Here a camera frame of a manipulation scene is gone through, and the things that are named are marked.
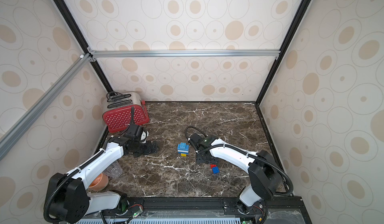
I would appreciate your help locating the red polka dot toaster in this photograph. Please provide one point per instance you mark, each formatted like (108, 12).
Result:
(121, 108)

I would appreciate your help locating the dark blue square lego brick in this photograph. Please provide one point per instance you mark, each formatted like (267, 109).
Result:
(215, 170)

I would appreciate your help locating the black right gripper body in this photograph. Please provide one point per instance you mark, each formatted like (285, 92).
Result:
(203, 156)

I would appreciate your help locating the left aluminium frame bar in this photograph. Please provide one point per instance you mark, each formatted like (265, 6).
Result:
(22, 125)

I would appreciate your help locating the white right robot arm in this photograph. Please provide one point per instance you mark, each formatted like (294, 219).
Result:
(260, 166)

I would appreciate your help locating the light blue long lego brick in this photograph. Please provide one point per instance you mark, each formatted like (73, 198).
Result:
(183, 148)

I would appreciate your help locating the horizontal aluminium frame bar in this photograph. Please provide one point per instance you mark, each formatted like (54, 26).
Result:
(184, 53)

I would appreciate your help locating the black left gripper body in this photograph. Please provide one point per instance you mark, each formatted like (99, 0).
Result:
(142, 147)

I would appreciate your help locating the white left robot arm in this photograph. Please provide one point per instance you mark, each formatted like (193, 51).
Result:
(67, 198)

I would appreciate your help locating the clear plastic cup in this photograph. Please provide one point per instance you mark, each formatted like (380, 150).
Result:
(114, 170)

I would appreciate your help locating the orange plastic cup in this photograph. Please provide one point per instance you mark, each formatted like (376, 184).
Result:
(99, 183)

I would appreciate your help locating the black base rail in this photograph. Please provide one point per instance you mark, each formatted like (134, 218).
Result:
(280, 210)

